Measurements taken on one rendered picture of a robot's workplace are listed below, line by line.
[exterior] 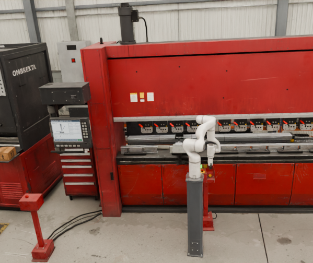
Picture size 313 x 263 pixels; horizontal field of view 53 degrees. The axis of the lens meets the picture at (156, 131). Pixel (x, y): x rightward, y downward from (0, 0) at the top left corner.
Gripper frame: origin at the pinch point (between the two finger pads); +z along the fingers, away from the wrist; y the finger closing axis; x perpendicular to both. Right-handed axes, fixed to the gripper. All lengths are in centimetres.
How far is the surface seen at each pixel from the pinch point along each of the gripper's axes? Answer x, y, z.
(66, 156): -199, -58, 12
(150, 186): -78, -24, 43
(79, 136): -150, 14, -55
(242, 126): 44, -36, -36
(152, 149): -72, -40, -5
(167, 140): -52, -66, -5
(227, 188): 25, -20, 46
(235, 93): 34, -41, -80
